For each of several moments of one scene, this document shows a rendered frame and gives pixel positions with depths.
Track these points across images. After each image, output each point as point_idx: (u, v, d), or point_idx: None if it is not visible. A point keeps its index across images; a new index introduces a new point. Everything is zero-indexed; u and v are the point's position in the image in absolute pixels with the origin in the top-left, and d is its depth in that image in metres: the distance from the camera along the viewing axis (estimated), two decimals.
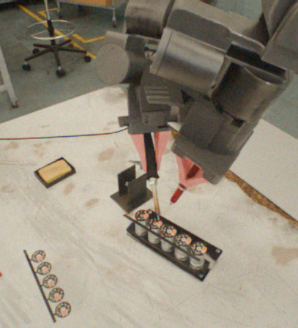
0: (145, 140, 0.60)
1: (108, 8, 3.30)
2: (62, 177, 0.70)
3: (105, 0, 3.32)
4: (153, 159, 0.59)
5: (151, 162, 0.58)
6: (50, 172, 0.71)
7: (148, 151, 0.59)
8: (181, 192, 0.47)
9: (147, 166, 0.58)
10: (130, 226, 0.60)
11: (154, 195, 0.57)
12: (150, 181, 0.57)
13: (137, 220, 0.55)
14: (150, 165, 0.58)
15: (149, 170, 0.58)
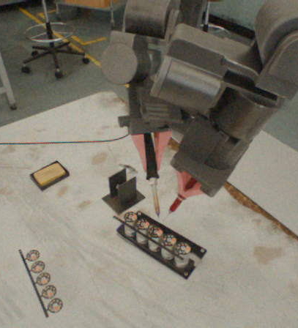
0: (145, 140, 0.60)
1: (107, 10, 3.34)
2: (56, 180, 0.74)
3: (104, 2, 3.35)
4: (153, 159, 0.59)
5: (151, 162, 0.58)
6: (45, 175, 0.74)
7: (148, 151, 0.59)
8: (180, 201, 0.49)
9: (147, 166, 0.58)
10: (120, 228, 0.63)
11: (154, 195, 0.57)
12: (150, 181, 0.57)
13: (126, 221, 0.59)
14: (150, 165, 0.58)
15: (149, 170, 0.58)
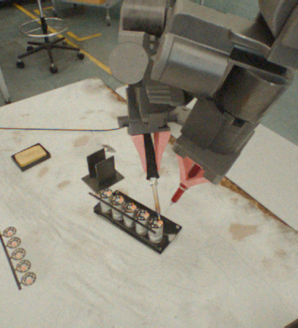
0: (144, 140, 0.60)
1: (102, 6, 3.34)
2: (37, 161, 0.74)
3: None
4: (153, 159, 0.59)
5: (151, 162, 0.58)
6: (25, 157, 0.74)
7: (148, 151, 0.59)
8: (182, 191, 0.47)
9: (147, 166, 0.58)
10: (97, 205, 0.64)
11: (154, 195, 0.57)
12: (150, 181, 0.57)
13: (101, 197, 0.59)
14: (150, 165, 0.58)
15: (149, 170, 0.58)
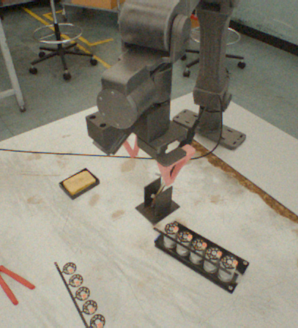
0: (179, 143, 0.62)
1: (113, 11, 3.32)
2: (87, 189, 0.72)
3: (110, 3, 3.34)
4: None
5: None
6: (75, 183, 0.72)
7: None
8: None
9: None
10: (158, 239, 0.61)
11: (158, 189, 0.66)
12: (162, 178, 0.65)
13: (167, 233, 0.57)
14: None
15: None
